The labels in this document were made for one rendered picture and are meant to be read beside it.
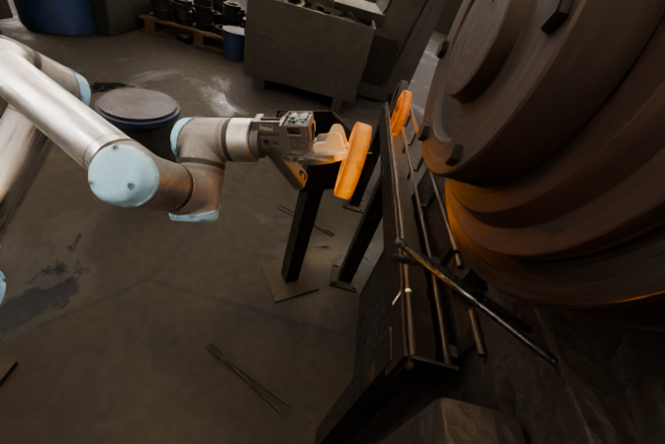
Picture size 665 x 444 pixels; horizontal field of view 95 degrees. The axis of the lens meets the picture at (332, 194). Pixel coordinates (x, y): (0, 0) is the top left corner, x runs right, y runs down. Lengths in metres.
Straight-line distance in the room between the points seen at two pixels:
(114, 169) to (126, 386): 0.83
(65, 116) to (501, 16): 0.65
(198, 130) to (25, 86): 0.31
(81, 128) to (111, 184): 0.14
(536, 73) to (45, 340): 1.39
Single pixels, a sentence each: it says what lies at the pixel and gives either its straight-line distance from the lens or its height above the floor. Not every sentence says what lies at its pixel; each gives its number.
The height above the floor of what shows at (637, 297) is 1.04.
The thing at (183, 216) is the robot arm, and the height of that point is 0.70.
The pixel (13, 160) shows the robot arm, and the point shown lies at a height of 0.56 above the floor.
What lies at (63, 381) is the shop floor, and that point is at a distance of 1.31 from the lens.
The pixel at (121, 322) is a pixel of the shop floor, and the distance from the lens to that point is 1.35.
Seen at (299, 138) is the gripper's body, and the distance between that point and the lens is 0.60.
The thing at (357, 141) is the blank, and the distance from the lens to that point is 0.57.
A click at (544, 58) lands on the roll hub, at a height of 1.13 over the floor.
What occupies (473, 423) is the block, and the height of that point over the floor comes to 0.80.
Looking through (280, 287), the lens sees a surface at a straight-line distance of 1.37.
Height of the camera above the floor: 1.15
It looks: 38 degrees down
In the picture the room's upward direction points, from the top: 18 degrees clockwise
